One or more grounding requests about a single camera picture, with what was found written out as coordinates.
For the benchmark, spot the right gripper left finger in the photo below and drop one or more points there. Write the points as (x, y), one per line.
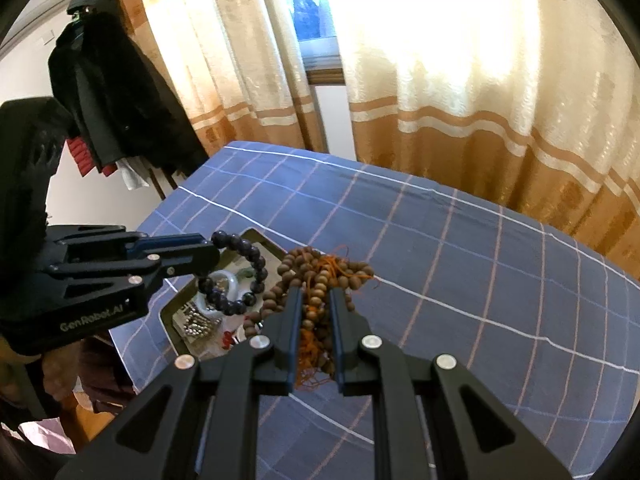
(199, 420)

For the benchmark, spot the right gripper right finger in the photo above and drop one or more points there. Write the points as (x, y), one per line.
(432, 418)

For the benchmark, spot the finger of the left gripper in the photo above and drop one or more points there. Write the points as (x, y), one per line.
(155, 242)
(165, 264)

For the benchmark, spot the red knot cord charm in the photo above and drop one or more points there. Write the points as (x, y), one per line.
(228, 340)

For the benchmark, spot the white jade bangle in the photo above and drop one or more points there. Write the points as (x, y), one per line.
(218, 295)

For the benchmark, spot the brown wooden bead mala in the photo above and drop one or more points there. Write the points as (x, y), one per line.
(314, 274)

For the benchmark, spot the person's left hand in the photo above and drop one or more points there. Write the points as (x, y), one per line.
(19, 374)

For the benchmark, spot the wooden clothes rack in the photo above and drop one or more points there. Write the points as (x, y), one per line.
(164, 184)

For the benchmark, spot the pink metal tin box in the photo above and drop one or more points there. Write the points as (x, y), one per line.
(255, 265)

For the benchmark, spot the dark hanging clothes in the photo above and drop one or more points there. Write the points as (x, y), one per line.
(122, 105)

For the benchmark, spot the blue checked tablecloth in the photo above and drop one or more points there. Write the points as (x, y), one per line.
(547, 324)

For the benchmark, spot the left beige orange curtain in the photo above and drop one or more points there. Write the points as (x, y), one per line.
(235, 65)

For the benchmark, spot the beige orange curtain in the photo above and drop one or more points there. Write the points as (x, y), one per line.
(235, 65)
(530, 104)

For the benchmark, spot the window with wooden sill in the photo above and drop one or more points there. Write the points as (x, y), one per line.
(316, 37)

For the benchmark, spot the right beige orange curtain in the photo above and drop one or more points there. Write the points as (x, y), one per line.
(530, 104)

